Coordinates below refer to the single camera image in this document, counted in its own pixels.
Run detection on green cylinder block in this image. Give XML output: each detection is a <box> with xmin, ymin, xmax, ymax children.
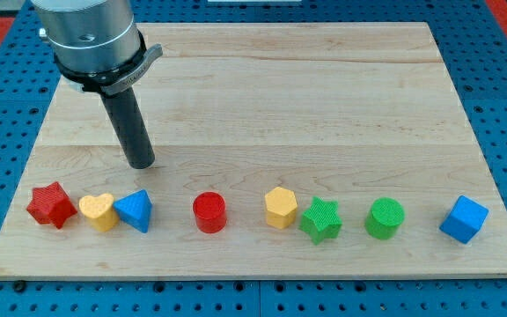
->
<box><xmin>364</xmin><ymin>197</ymin><xmax>405</xmax><ymax>240</ymax></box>

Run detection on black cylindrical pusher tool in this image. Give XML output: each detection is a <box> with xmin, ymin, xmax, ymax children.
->
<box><xmin>100</xmin><ymin>88</ymin><xmax>155</xmax><ymax>169</ymax></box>

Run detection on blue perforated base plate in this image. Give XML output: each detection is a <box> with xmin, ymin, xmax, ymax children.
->
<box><xmin>0</xmin><ymin>0</ymin><xmax>507</xmax><ymax>316</ymax></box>

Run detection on yellow hexagon block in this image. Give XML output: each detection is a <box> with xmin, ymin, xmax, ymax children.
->
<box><xmin>264</xmin><ymin>187</ymin><xmax>298</xmax><ymax>229</ymax></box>

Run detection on wooden board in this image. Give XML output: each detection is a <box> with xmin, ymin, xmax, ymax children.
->
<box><xmin>0</xmin><ymin>23</ymin><xmax>507</xmax><ymax>281</ymax></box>

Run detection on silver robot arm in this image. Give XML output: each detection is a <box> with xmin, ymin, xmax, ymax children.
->
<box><xmin>32</xmin><ymin>0</ymin><xmax>163</xmax><ymax>96</ymax></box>

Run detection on red cylinder block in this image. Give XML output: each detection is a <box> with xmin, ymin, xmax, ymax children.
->
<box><xmin>193</xmin><ymin>192</ymin><xmax>227</xmax><ymax>233</ymax></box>

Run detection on blue cube block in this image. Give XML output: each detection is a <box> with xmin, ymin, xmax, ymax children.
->
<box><xmin>439</xmin><ymin>195</ymin><xmax>489</xmax><ymax>244</ymax></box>

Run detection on yellow heart block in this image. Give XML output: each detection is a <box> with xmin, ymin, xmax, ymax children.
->
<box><xmin>78</xmin><ymin>193</ymin><xmax>120</xmax><ymax>232</ymax></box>

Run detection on blue triangle block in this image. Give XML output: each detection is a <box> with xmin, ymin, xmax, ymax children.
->
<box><xmin>113</xmin><ymin>189</ymin><xmax>152</xmax><ymax>233</ymax></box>

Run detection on green star block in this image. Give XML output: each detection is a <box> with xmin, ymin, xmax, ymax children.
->
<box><xmin>298</xmin><ymin>196</ymin><xmax>342</xmax><ymax>245</ymax></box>

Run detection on red star block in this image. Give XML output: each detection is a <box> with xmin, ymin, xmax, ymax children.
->
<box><xmin>26</xmin><ymin>181</ymin><xmax>77</xmax><ymax>229</ymax></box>

